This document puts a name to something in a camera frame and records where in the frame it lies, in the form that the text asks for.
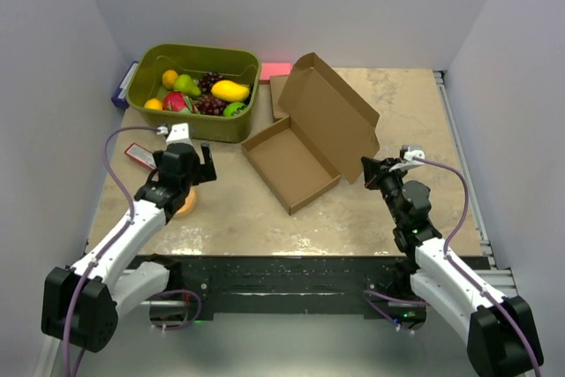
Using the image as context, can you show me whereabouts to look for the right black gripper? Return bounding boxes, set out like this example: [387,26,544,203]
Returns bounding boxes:
[361,157,409,226]

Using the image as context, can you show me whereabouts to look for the orange round sponge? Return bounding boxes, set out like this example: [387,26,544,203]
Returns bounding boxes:
[174,189,198,218]

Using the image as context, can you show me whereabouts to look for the large cardboard box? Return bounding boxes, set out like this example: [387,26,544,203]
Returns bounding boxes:
[242,53,380,215]

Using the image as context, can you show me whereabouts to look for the red rectangular packet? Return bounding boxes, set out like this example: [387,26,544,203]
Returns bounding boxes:
[124,143,156,170]

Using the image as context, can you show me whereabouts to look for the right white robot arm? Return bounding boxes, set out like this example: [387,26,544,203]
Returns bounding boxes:
[361,147,544,376]

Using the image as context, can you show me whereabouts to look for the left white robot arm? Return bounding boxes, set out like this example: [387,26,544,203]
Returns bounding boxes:
[41,140,217,352]

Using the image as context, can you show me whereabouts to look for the small folded cardboard box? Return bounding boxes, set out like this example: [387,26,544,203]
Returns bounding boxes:
[269,75,288,121]

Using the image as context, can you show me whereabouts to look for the purple rectangular box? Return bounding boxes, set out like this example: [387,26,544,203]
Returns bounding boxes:
[111,61,139,110]

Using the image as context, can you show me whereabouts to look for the green round fruit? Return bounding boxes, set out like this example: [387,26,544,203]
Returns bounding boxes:
[223,102,247,117]

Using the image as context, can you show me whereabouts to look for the purple grapes front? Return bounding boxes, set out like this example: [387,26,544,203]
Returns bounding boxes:
[196,94,229,117]

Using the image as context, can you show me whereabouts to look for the purple grapes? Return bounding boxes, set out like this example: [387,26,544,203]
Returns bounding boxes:
[196,94,229,117]
[198,72,224,94]

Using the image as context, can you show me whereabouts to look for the olive green plastic bin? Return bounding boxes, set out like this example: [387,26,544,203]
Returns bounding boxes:
[126,43,261,143]

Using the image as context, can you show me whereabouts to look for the yellow mango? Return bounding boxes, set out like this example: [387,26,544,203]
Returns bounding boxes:
[211,79,250,102]

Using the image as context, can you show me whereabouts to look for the orange fruit front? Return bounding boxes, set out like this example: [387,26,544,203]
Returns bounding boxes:
[144,98,163,110]

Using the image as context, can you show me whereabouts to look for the orange fruit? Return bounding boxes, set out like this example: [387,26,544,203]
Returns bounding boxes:
[162,70,179,90]
[144,98,163,110]

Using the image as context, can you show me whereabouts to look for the purple grapes back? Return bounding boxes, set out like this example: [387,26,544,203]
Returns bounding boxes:
[198,72,224,94]

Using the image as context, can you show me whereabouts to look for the green pear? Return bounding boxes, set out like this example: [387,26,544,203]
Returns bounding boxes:
[173,74,201,98]

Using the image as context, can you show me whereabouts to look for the orange fruit back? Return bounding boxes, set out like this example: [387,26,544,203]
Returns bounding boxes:
[162,70,179,90]

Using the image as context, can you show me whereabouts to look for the pink sticky note pad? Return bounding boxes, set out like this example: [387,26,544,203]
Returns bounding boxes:
[259,62,292,84]

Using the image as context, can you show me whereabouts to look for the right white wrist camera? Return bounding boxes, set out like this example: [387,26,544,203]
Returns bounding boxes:
[389,145,426,171]

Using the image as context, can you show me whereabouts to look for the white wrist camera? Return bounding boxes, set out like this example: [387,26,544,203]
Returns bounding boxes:
[156,123,192,146]
[389,145,426,171]

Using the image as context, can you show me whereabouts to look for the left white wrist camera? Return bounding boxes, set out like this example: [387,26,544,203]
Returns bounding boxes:
[156,123,192,146]

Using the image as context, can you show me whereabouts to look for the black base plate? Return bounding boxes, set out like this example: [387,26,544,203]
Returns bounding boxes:
[150,255,430,328]

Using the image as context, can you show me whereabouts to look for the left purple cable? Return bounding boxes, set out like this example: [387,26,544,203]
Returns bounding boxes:
[61,124,169,377]

